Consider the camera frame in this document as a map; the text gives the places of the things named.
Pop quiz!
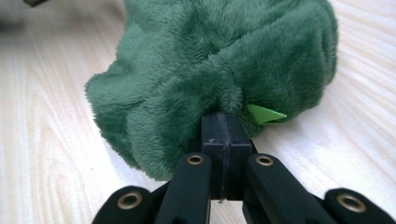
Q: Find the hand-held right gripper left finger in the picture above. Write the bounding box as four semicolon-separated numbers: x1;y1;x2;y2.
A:
188;112;226;202

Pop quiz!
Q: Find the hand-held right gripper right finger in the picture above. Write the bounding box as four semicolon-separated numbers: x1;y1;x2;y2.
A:
223;112;259;202

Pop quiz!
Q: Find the green plush dinosaur costume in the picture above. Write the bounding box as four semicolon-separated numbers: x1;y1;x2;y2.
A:
84;0;340;182

